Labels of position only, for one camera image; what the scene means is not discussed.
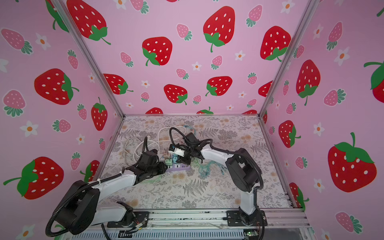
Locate light green charger plug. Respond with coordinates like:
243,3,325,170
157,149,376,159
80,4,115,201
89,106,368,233
165,159,173,166

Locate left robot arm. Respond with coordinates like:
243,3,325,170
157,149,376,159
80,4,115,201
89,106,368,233
45,144,168,237

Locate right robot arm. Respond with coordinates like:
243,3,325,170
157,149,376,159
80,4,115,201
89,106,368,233
169,127,264,226

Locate purple power strip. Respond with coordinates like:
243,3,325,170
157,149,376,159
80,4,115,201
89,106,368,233
166,164,191,172

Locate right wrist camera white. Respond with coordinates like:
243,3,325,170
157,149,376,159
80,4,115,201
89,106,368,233
168,144,185,157

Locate white power strip cord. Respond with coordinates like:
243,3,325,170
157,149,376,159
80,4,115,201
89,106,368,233
122,125,187,160

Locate tangled charging cables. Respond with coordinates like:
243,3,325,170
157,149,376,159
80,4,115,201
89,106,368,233
179,124,229,178

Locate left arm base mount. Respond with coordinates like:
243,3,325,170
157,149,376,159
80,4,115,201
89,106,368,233
107,202,150,230

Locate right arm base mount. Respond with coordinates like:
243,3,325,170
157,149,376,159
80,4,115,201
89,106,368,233
226,209,268,227

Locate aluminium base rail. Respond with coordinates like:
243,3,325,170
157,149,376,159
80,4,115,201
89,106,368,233
65,209,316,240

